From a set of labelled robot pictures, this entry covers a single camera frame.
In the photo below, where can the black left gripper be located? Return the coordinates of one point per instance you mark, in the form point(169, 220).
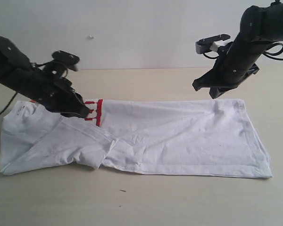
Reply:
point(57, 95)

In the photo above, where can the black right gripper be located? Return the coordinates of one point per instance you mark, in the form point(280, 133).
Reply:
point(236, 62)

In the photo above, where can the white t-shirt red lettering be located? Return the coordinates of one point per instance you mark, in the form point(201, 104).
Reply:
point(199, 138)

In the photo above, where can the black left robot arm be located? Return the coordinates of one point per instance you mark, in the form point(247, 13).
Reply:
point(12, 58)

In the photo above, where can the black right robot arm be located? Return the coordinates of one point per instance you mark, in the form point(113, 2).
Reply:
point(261, 33)

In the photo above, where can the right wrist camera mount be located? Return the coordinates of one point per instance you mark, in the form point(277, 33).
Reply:
point(218, 44)

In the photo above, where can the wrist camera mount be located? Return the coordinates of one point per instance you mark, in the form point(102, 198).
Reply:
point(218, 44)
point(68, 59)

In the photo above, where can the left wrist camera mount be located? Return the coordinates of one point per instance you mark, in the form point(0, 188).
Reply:
point(68, 59)

